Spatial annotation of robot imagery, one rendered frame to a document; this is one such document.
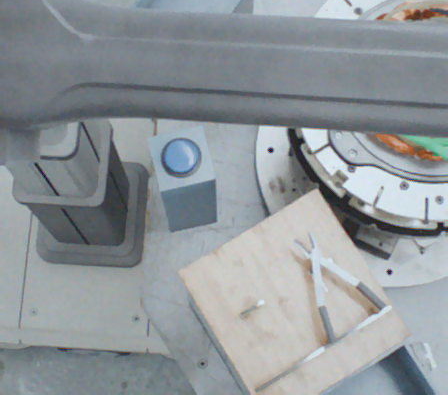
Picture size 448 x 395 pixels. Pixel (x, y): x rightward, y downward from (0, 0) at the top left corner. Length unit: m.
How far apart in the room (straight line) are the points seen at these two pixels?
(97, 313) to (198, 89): 1.56
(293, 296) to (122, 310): 0.86
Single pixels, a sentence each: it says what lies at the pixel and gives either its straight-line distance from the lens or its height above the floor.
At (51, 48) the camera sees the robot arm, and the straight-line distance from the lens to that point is 0.43.
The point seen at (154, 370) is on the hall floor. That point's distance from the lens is 2.20.
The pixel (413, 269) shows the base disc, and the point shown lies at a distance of 1.43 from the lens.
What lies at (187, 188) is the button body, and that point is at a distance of 1.20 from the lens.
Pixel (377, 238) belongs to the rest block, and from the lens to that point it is 1.39.
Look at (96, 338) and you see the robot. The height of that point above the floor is 0.25.
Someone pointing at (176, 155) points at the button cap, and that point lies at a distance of 1.19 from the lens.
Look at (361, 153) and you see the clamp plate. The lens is 1.14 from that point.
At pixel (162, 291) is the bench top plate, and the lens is 1.42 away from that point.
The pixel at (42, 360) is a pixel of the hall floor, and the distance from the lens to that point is 2.23.
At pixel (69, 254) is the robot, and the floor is 0.29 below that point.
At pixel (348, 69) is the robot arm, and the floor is 1.81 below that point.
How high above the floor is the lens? 2.19
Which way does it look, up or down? 75 degrees down
